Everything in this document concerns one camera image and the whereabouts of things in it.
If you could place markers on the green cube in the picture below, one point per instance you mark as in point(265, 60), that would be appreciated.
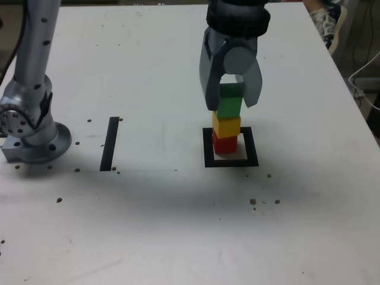
point(230, 104)

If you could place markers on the black tape square outline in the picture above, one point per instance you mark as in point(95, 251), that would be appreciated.
point(252, 148)

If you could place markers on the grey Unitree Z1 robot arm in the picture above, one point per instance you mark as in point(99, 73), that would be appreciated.
point(32, 59)

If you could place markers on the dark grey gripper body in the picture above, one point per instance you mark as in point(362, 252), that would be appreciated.
point(242, 43)

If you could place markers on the black tape strip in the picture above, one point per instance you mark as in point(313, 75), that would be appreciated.
point(109, 142)

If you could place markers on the red cube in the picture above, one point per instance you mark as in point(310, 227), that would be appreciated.
point(225, 145)

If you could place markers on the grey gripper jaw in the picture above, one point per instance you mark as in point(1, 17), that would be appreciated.
point(243, 62)
point(210, 74)

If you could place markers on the white flat box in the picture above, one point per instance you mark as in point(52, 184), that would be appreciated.
point(368, 84)

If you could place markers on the yellow cube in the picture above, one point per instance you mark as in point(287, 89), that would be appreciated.
point(227, 127)

